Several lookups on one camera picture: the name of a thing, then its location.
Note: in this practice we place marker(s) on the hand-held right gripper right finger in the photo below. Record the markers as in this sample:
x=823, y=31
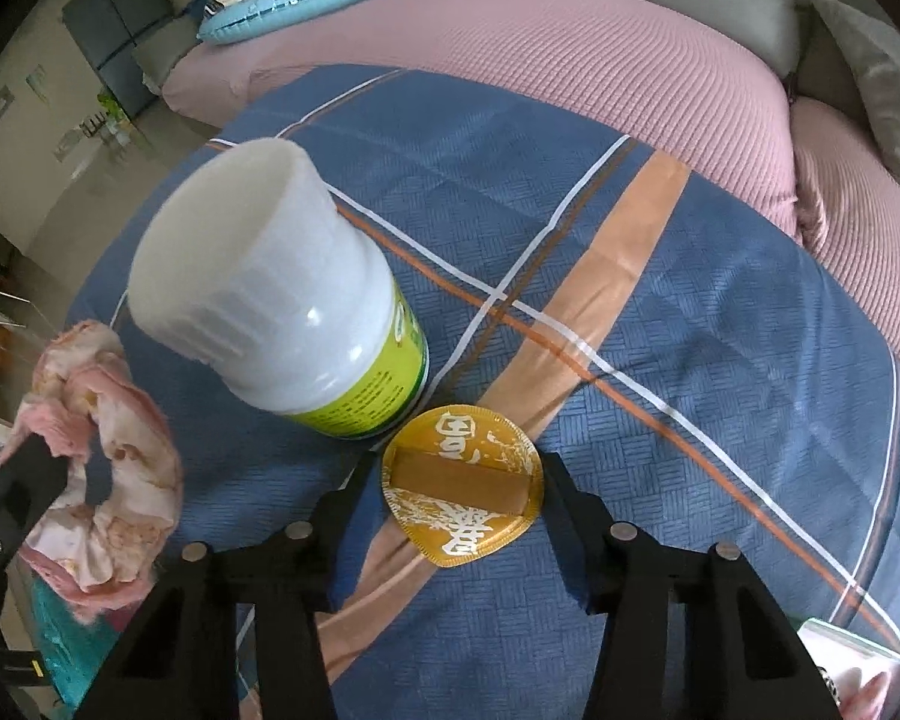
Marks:
x=577, y=555

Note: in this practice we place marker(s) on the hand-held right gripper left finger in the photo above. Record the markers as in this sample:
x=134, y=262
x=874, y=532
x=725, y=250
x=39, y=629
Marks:
x=345, y=562

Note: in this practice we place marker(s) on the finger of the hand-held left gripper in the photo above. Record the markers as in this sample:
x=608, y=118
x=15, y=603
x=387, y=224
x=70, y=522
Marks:
x=22, y=480

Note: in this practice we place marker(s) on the pink floral scrunchie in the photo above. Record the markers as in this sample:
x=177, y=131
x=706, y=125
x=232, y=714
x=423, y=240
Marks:
x=135, y=465

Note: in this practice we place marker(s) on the gold round sauce cup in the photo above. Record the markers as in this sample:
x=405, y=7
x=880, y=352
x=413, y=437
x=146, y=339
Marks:
x=457, y=484

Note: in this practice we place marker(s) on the teal printed wipes pack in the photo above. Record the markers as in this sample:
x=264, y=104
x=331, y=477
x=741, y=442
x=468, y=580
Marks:
x=67, y=645

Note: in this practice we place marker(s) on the white bottle green label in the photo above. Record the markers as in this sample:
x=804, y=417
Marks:
x=270, y=300

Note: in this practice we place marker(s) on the pink ribbed seat cushion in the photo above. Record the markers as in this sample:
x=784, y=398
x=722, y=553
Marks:
x=862, y=225
x=532, y=90
x=202, y=86

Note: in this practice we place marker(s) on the blue-grey refrigerator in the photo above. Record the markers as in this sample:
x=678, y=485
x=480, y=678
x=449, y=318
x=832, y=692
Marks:
x=112, y=30

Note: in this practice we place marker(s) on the light blue inflatable cushion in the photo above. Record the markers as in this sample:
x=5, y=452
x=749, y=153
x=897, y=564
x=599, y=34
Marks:
x=270, y=22

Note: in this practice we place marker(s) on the grey pillow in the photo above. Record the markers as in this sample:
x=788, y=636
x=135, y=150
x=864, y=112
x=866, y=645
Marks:
x=877, y=82

